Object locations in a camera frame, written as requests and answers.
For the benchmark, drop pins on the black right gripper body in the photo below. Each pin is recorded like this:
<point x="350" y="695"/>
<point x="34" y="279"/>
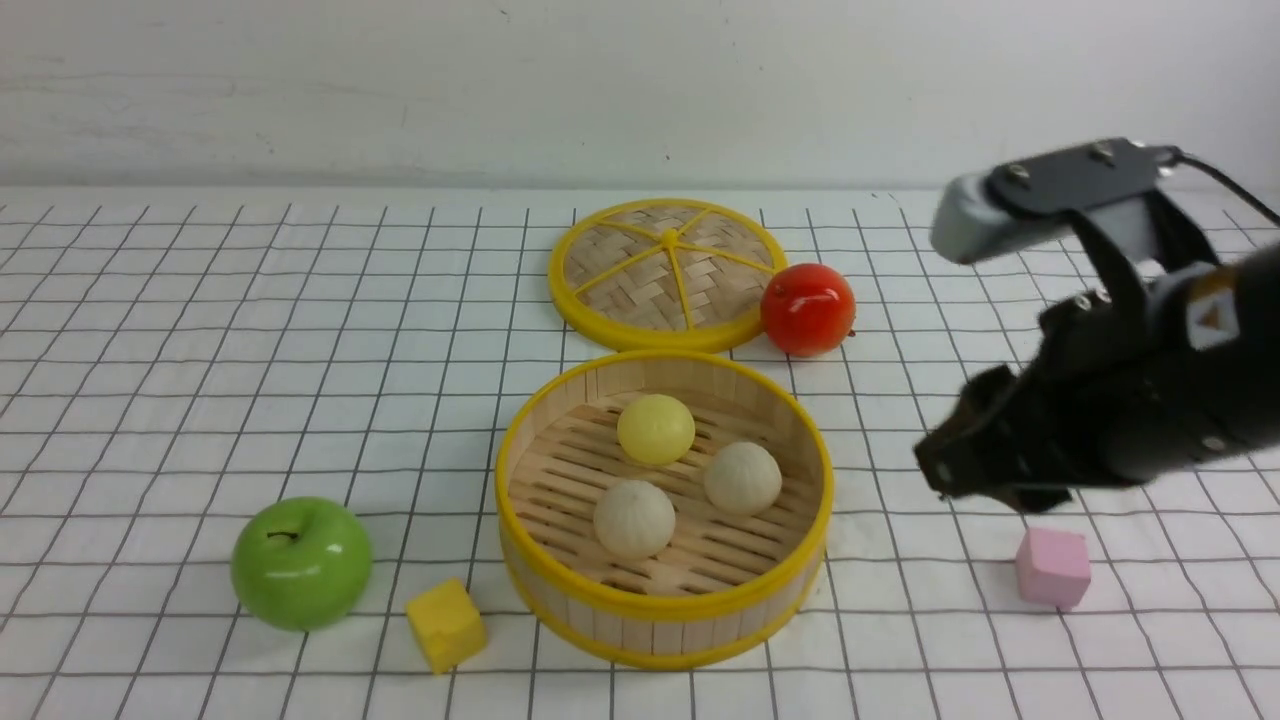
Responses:
<point x="1170" y="362"/>

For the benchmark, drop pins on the cream white bun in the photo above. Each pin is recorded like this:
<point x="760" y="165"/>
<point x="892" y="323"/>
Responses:
<point x="742" y="479"/>
<point x="634" y="520"/>

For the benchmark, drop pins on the yellow bamboo steamer tray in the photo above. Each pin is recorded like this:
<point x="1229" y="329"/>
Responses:
<point x="722" y="585"/>

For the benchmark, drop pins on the yellow bamboo steamer lid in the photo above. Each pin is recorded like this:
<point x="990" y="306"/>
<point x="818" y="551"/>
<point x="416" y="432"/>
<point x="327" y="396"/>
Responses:
<point x="664" y="273"/>

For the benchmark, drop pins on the pink foam cube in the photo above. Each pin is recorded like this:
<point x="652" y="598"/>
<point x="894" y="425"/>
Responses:
<point x="1053" y="567"/>

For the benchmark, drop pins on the red orange toy fruit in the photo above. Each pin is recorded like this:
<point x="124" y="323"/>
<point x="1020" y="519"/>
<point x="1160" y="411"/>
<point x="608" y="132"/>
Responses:
<point x="808" y="310"/>

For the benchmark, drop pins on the yellow bun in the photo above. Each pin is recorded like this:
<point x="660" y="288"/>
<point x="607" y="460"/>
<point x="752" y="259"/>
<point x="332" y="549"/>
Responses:
<point x="656" y="430"/>

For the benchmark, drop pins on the yellow foam cube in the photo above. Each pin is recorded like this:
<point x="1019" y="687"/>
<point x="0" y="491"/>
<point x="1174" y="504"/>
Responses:
<point x="447" y="626"/>

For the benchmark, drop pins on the green toy apple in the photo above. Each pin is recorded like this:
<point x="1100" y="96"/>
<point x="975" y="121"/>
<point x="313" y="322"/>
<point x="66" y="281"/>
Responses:
<point x="301" y="564"/>

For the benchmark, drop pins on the white grid tablecloth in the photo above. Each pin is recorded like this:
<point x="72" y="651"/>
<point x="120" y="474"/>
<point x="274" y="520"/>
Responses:
<point x="173" y="364"/>

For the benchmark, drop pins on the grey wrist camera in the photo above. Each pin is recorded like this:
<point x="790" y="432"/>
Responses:
<point x="1016" y="205"/>

